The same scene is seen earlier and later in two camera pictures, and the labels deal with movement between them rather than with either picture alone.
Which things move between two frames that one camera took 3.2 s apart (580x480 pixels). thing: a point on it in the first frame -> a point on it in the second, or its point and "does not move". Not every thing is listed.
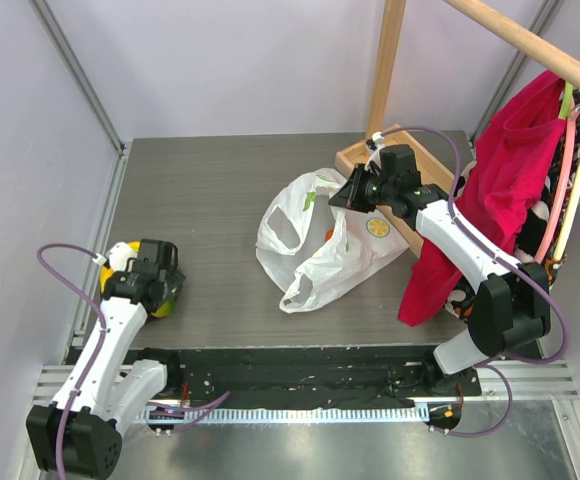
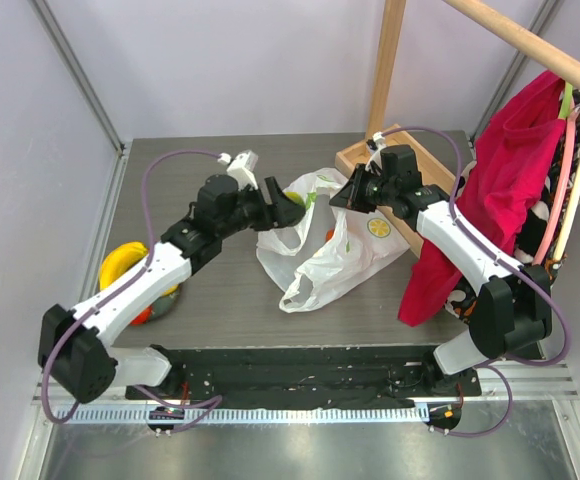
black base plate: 311,376 does not move
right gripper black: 356,185 does not move
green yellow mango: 166,309 -> 295,197
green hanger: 567,101 does not move
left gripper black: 173,280 -> 282,211
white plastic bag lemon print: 311,249 does not move
